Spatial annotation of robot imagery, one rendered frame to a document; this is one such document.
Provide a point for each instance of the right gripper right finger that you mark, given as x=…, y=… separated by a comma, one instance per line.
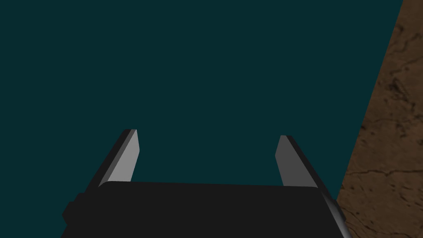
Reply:
x=292, y=165

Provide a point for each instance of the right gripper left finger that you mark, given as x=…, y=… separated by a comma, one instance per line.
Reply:
x=123, y=161

